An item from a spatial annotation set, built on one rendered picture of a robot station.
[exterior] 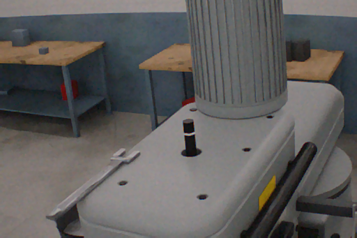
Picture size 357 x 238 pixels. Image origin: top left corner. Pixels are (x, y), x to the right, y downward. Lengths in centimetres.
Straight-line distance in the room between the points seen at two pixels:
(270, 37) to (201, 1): 15
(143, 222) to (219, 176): 16
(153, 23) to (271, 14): 490
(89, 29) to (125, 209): 565
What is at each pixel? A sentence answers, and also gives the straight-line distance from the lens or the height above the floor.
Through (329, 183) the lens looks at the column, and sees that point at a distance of 152.
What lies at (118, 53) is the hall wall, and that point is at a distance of 628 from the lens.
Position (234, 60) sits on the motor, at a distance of 106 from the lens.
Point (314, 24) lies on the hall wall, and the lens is 525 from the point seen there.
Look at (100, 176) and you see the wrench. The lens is 92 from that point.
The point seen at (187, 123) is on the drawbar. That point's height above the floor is 195.
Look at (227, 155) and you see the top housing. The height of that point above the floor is 189.
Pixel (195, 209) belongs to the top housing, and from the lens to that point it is 80.
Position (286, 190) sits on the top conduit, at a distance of 101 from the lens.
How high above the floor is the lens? 231
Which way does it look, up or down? 21 degrees down
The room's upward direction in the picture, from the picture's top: 6 degrees counter-clockwise
